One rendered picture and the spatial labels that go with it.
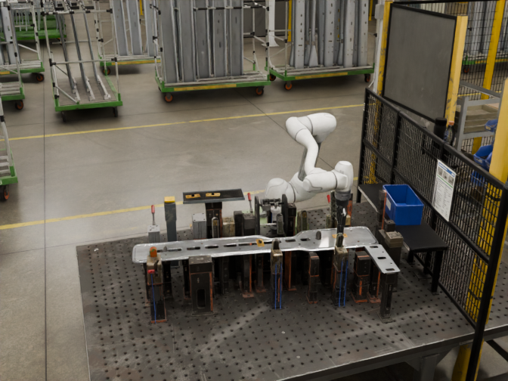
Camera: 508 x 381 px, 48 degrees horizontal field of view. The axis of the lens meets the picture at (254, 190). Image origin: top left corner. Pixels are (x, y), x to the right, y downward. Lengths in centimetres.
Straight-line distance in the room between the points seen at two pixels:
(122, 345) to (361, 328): 124
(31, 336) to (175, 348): 169
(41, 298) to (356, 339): 267
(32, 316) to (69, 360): 63
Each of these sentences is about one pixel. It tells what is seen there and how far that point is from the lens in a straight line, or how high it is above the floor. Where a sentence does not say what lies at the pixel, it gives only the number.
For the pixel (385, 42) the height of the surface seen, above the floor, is 160.
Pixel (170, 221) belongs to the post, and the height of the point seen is 102.
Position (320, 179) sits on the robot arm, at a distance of 305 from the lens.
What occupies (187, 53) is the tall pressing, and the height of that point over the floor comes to 78.
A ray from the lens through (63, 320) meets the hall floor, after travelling 453.
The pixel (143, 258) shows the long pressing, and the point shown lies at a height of 100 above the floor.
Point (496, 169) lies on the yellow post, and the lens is 293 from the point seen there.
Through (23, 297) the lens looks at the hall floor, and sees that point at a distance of 489.
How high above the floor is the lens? 258
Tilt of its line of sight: 24 degrees down
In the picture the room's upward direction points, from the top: straight up
